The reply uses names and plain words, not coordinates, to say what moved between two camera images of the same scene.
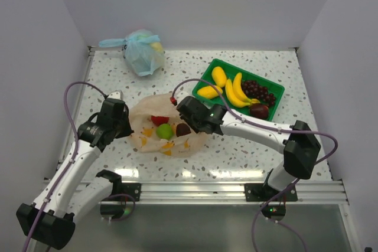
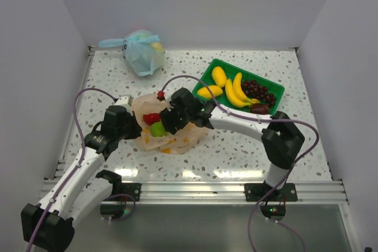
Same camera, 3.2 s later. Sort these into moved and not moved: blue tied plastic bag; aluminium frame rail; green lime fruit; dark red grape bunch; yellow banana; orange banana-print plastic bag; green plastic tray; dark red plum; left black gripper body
Moved: green lime fruit; left black gripper body; orange banana-print plastic bag
Not moved: blue tied plastic bag; green plastic tray; dark red plum; aluminium frame rail; dark red grape bunch; yellow banana
